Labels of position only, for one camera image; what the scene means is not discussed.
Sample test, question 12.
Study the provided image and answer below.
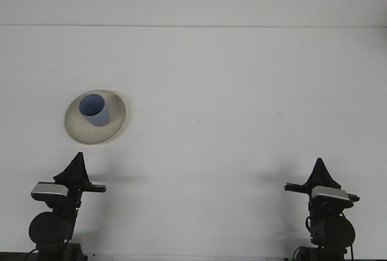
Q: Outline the pale blue plastic cup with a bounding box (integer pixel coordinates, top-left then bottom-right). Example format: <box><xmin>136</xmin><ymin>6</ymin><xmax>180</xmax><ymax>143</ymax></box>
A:
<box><xmin>78</xmin><ymin>93</ymin><xmax>111</xmax><ymax>128</ymax></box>

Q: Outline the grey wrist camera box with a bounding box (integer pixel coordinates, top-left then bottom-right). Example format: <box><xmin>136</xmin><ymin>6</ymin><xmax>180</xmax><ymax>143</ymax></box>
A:
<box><xmin>311</xmin><ymin>185</ymin><xmax>355</xmax><ymax>209</ymax></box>
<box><xmin>30</xmin><ymin>183</ymin><xmax>68</xmax><ymax>202</ymax></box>

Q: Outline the pale cream round plate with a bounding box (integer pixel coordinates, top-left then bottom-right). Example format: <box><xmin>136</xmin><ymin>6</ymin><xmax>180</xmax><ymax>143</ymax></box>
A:
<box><xmin>63</xmin><ymin>89</ymin><xmax>128</xmax><ymax>146</ymax></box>

